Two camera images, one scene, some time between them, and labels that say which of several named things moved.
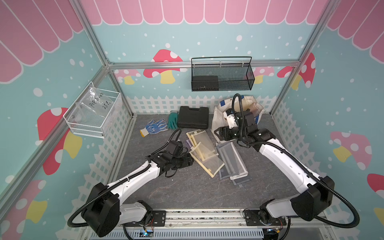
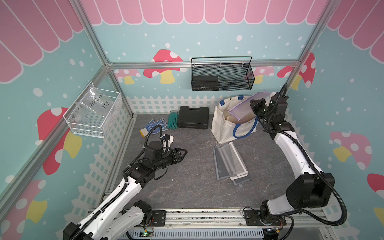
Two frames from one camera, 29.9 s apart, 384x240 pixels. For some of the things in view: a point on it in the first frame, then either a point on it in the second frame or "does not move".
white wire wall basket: [94, 111] does not move
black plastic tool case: [197, 118] does not move
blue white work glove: [153, 128] does not move
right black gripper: [224, 131] -> [257, 103]
